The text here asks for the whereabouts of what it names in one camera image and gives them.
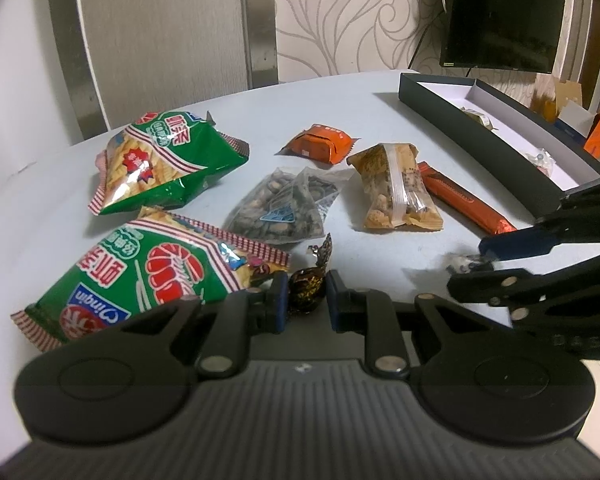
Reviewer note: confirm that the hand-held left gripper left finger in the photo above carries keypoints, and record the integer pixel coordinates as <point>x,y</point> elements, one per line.
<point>278,305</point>

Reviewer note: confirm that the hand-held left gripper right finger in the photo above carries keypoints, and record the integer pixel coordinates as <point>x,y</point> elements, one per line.
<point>334,305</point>

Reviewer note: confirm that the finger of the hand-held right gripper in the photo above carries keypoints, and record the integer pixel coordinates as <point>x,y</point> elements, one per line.
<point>530,287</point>
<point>510,246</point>

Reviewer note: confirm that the dark foil candy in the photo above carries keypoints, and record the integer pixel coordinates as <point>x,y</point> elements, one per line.
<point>307,285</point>

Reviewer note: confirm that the small clear candy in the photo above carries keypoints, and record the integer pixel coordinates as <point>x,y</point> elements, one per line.
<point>467,262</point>

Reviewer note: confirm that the long orange snack bar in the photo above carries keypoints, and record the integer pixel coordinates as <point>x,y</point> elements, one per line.
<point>460,197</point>

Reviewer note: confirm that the clear sunflower seed packet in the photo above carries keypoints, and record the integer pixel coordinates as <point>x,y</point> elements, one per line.
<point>325,185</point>
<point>275,210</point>

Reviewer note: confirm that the black shallow box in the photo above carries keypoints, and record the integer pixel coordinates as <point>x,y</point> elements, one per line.
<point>480,130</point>

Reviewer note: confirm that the clear peanut snack packet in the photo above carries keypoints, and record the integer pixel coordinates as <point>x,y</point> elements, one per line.
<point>395,185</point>

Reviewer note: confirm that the small orange snack packet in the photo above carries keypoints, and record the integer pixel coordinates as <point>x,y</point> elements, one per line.
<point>320,144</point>

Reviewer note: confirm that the pink white candy packet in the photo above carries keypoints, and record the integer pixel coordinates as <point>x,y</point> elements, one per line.
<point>541,161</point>

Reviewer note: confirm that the candy in box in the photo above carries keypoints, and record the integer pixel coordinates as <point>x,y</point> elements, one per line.
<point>480,117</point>

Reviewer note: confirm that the green striped snack bag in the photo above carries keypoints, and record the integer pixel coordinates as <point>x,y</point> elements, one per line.
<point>169,160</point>
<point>144,270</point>

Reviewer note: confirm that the white small box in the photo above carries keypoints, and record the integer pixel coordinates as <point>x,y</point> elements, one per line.
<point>577,120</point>

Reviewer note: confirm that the brown cardboard box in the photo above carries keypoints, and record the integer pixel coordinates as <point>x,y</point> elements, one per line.
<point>555,95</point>

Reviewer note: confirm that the black flat screen television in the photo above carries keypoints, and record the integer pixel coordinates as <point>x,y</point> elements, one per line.
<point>505,10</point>

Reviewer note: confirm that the grey panel with metal frame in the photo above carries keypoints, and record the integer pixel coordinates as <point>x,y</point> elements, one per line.
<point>169,35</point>

